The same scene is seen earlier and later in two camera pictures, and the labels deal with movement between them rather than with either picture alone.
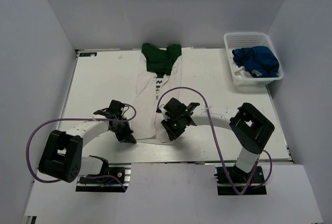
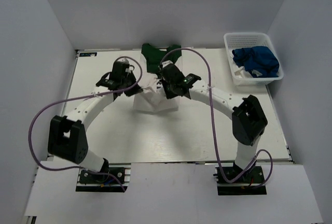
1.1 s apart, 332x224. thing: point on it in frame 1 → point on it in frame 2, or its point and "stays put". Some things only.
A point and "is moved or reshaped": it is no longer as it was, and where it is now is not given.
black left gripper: (127, 137) → (136, 89)
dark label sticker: (86, 54) stays put
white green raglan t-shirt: (160, 77) is moved or reshaped
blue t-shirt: (257, 58) stays put
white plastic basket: (238, 40) stays put
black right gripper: (173, 133) → (169, 95)
